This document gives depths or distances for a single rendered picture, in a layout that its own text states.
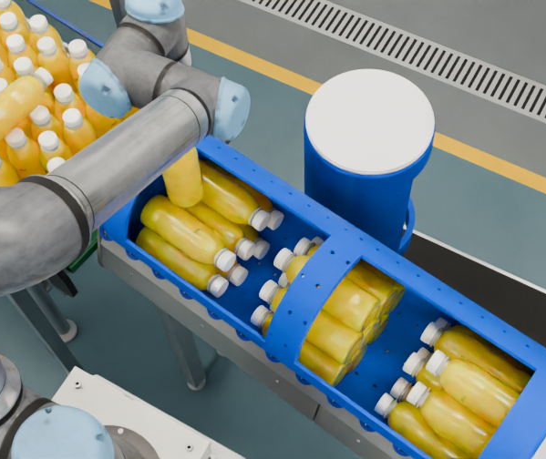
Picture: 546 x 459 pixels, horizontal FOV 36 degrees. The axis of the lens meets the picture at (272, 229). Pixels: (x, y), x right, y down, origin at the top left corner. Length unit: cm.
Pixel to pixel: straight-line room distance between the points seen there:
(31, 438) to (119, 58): 50
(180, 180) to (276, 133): 160
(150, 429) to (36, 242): 59
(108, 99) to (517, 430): 79
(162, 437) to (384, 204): 80
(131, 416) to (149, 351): 139
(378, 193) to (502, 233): 116
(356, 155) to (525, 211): 130
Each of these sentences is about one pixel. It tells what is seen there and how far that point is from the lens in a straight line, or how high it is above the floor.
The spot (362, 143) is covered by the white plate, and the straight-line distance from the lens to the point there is 180.
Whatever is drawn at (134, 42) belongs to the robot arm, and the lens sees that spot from 114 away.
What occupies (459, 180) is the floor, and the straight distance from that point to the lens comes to 301.
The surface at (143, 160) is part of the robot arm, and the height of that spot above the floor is 175.
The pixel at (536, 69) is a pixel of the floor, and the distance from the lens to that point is 336.
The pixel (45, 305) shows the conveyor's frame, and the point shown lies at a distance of 258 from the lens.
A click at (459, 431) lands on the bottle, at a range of 146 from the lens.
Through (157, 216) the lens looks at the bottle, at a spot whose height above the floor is 113.
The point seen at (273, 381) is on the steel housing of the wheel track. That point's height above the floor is 87.
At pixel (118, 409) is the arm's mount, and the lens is 136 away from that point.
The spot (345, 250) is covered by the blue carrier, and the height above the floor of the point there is 123.
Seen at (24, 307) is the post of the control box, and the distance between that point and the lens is 213.
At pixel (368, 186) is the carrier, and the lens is 180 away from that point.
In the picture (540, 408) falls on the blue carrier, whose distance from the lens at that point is 139.
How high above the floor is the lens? 252
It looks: 61 degrees down
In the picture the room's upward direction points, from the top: 5 degrees counter-clockwise
